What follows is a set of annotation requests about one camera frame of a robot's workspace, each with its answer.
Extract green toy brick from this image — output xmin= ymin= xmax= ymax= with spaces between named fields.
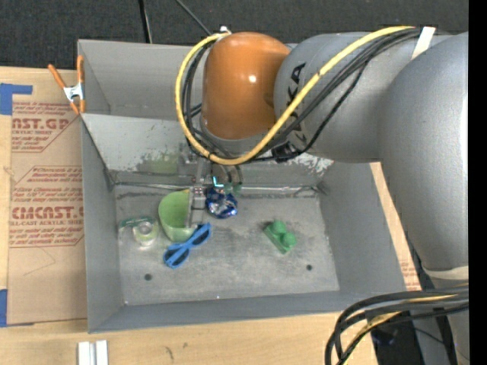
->
xmin=263 ymin=220 xmax=298 ymax=256

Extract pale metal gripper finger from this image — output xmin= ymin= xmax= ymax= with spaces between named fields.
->
xmin=186 ymin=190 xmax=196 ymax=228
xmin=193 ymin=187 xmax=208 ymax=226

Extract clear tape dispenser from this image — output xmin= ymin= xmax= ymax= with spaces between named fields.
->
xmin=119 ymin=216 xmax=161 ymax=248

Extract grey metal bin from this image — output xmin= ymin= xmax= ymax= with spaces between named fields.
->
xmin=77 ymin=39 xmax=410 ymax=335

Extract brown cardboard board red print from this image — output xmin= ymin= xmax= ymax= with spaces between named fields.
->
xmin=0 ymin=65 xmax=89 ymax=328

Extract blue sunglasses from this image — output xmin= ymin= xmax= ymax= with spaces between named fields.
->
xmin=163 ymin=222 xmax=212 ymax=270

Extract light green cup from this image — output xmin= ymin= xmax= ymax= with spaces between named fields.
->
xmin=158 ymin=189 xmax=199 ymax=243

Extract black cylinder on white bracket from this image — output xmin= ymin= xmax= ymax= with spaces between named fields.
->
xmin=271 ymin=142 xmax=302 ymax=163

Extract blue crumpled foil packet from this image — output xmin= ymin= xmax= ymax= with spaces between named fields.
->
xmin=205 ymin=186 xmax=239 ymax=220

